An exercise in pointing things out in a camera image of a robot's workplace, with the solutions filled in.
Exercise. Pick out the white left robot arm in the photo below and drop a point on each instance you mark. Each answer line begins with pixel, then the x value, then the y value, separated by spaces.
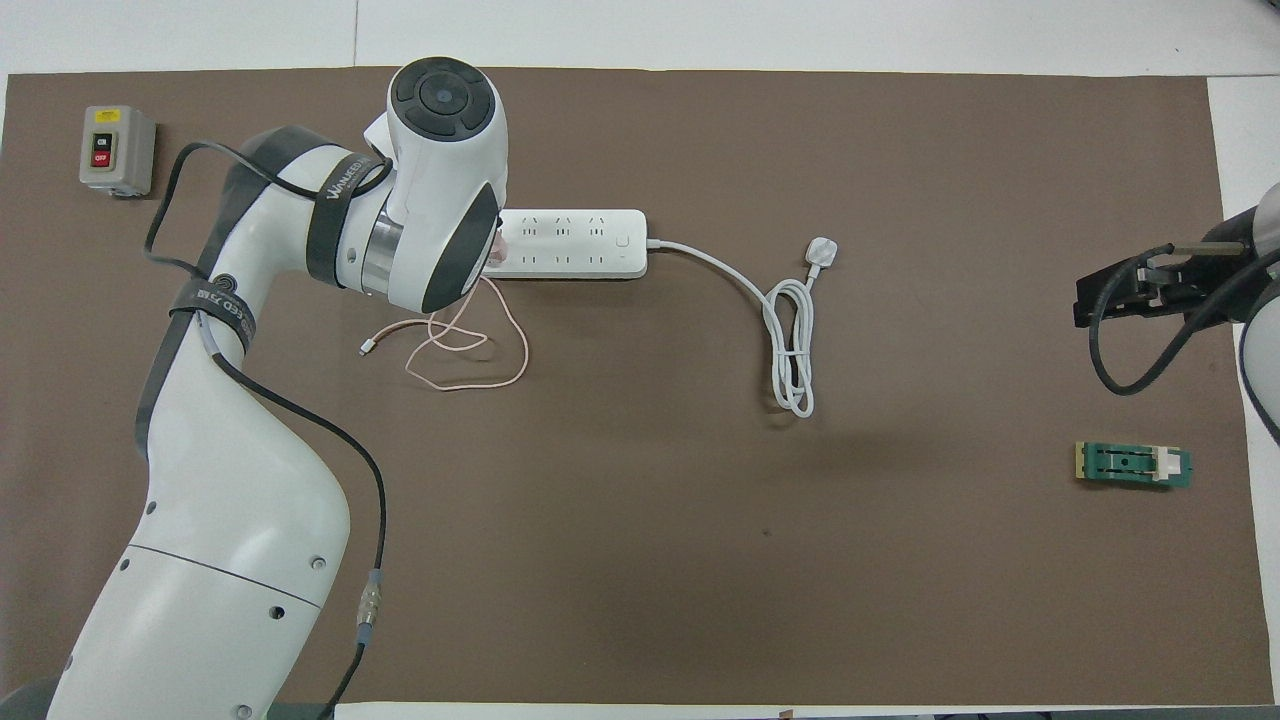
pixel 230 500

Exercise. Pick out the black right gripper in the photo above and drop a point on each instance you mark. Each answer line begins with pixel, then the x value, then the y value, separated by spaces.
pixel 1180 300

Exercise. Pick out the brown table mat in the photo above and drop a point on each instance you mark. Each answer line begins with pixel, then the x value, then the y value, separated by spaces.
pixel 640 560

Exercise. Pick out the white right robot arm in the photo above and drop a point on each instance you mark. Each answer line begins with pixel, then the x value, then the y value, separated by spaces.
pixel 1270 210

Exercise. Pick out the green knife switch yellow base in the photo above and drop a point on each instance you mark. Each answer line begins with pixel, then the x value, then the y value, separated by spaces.
pixel 1125 463

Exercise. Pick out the grey on-off switch box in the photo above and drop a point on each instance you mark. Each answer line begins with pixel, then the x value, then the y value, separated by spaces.
pixel 115 150

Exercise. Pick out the white power strip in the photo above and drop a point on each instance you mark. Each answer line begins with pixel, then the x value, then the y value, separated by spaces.
pixel 580 245

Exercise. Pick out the pink charger adapter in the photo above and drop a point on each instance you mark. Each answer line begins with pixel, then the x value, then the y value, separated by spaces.
pixel 504 246

